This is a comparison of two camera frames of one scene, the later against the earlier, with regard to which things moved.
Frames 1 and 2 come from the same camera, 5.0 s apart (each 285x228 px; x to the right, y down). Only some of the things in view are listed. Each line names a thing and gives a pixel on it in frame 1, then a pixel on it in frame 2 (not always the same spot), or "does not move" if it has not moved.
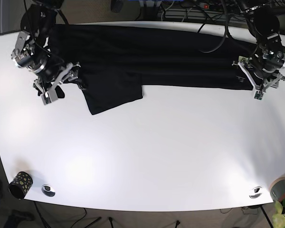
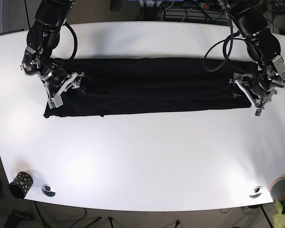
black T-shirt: x=112 y=63 to x=122 y=86
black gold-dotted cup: x=21 y=185 does not move
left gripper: x=263 y=71 to x=258 y=90
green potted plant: x=284 y=216 does not move
